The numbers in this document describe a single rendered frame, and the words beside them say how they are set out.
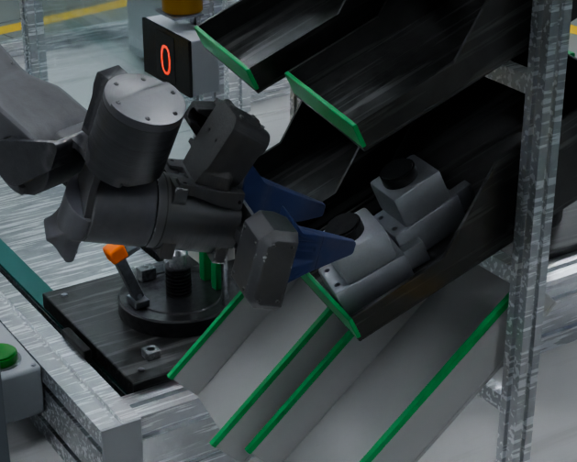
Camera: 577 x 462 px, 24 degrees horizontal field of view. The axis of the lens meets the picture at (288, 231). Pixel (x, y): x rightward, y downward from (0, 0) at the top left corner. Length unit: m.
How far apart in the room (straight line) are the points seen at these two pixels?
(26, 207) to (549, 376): 0.79
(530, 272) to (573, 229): 0.72
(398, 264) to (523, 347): 0.12
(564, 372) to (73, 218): 0.86
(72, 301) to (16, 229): 0.34
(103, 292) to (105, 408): 0.23
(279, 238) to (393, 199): 0.17
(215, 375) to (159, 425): 0.09
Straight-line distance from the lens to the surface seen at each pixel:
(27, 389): 1.49
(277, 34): 1.17
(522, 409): 1.12
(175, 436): 1.41
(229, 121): 0.96
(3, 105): 0.99
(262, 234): 0.92
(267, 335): 1.32
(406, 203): 1.07
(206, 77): 1.62
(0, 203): 1.99
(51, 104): 1.01
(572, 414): 1.59
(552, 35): 0.99
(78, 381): 1.46
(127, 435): 1.38
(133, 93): 0.92
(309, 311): 1.29
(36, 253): 1.83
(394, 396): 1.18
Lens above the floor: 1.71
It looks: 25 degrees down
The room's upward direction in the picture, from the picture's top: straight up
